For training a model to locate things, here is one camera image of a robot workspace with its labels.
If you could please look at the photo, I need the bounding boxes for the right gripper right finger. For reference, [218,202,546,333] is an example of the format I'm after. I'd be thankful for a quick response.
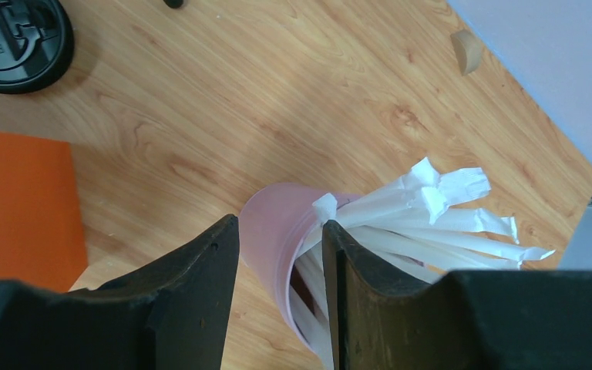
[322,220,592,369]

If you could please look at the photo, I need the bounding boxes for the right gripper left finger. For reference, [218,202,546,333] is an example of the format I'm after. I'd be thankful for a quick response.
[0,214,240,369]

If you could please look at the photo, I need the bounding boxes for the pink straw holder cup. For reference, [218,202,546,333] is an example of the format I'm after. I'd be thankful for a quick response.
[239,183,357,368]

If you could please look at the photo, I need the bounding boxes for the orange paper bag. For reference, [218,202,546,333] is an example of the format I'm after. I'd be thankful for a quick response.
[0,133,88,292]

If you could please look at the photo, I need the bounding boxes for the bundle of wrapped straws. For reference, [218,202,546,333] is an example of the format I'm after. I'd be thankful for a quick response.
[288,159,550,369]

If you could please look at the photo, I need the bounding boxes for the small brown tape roll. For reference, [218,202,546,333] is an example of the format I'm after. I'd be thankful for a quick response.
[450,29,483,76]

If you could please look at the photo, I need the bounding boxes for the grey tripod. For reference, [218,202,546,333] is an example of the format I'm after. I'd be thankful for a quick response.
[163,0,185,9]

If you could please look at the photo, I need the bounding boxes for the stack of black lids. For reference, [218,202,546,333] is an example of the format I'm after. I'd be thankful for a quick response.
[0,0,76,94]

